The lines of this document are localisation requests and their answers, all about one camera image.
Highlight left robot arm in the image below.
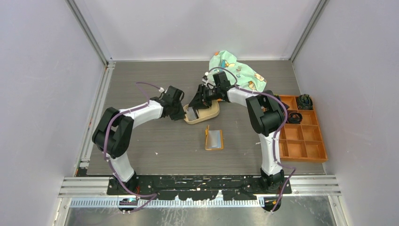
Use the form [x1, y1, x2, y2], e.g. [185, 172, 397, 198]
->
[92, 86, 185, 194]

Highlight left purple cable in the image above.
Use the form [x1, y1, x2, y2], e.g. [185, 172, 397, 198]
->
[103, 82, 166, 214]

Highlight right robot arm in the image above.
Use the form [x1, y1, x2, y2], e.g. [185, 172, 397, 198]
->
[188, 71, 287, 194]

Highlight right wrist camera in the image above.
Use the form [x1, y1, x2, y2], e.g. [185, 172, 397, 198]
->
[202, 72, 211, 85]

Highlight dark bundle in corner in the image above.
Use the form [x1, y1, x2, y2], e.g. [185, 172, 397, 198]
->
[296, 94, 313, 110]

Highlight black ring in organizer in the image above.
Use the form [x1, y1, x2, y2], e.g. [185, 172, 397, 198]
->
[287, 112, 303, 124]

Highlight beige oval tray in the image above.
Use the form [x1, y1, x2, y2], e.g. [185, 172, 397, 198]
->
[184, 100, 220, 125]

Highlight orange compartment organizer box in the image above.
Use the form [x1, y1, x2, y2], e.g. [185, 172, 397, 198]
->
[279, 95, 328, 163]

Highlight orange leather card holder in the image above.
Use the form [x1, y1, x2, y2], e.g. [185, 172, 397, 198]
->
[205, 125, 224, 151]

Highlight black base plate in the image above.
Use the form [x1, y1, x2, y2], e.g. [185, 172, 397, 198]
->
[107, 174, 292, 202]

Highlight green cartoon cloth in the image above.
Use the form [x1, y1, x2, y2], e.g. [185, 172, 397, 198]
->
[208, 50, 267, 92]

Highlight credit card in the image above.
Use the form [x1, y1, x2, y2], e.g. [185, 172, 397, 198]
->
[186, 107, 199, 121]

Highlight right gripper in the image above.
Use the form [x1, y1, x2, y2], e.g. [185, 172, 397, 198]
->
[188, 84, 220, 111]

